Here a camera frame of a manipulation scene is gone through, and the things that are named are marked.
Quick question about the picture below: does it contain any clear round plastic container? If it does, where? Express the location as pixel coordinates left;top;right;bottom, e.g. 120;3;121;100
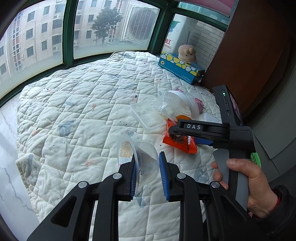
154;90;200;121

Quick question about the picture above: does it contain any clear rectangular plastic box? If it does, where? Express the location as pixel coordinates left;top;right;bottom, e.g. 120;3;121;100
130;102;166;133

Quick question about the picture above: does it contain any brown wooden cabinet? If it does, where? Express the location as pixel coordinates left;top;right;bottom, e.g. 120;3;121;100
202;1;295;125

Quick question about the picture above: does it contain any beige plush toy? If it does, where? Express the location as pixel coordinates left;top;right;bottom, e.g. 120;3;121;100
178;45;196;63

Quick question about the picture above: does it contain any white foam block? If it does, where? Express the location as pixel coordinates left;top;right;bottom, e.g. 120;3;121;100
203;113;222;123

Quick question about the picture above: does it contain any pink plastic wrapper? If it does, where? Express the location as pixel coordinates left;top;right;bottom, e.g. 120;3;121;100
175;88;204;115

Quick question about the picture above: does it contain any green plastic trash basket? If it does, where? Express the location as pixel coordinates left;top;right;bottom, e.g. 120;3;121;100
251;153;262;167

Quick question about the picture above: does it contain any person's right hand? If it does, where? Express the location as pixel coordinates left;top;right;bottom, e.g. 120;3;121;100
211;158;279;219

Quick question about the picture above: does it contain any white quilted mattress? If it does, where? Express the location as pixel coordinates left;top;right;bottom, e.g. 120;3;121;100
16;51;223;241

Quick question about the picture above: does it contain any green window frame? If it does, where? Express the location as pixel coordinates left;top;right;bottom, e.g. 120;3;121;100
1;1;237;105

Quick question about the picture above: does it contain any clear pudding cup with label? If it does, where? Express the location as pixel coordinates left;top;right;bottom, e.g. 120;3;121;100
117;133;159;191

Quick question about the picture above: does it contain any blue yellow tissue box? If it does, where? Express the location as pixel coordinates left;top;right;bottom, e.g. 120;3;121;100
158;52;205;85

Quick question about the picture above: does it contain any orange wafer snack bag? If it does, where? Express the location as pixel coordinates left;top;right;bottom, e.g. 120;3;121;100
163;119;198;154

